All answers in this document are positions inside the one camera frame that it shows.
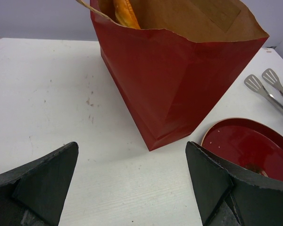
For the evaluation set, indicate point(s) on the red paper bag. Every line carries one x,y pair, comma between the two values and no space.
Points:
185,55

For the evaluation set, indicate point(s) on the long twisted bread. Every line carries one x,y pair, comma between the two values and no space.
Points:
125,15

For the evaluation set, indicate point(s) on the red round plate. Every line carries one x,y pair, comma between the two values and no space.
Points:
247,143

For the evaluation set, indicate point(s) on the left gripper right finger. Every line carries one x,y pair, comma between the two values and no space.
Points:
230,195

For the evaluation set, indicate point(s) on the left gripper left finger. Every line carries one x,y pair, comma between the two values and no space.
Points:
34,194

